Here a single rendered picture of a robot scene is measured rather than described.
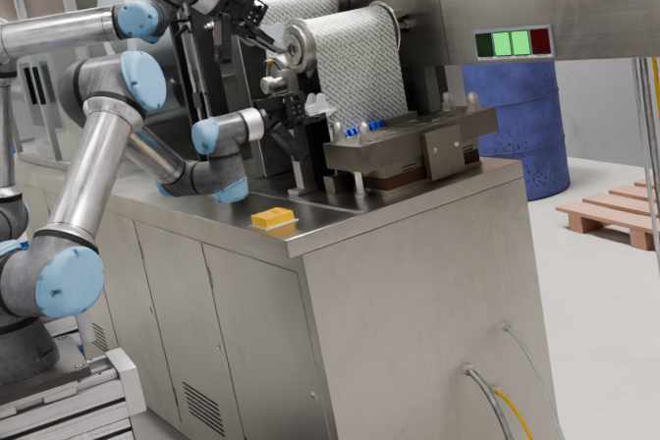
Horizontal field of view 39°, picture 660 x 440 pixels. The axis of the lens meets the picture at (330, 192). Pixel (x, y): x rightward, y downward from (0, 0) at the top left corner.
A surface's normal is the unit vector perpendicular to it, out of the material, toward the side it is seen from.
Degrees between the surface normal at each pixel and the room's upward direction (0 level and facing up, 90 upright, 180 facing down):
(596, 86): 90
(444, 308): 90
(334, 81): 90
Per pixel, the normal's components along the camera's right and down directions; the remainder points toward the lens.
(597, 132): -0.89, 0.26
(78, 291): 0.85, 0.05
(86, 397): 0.41, 0.12
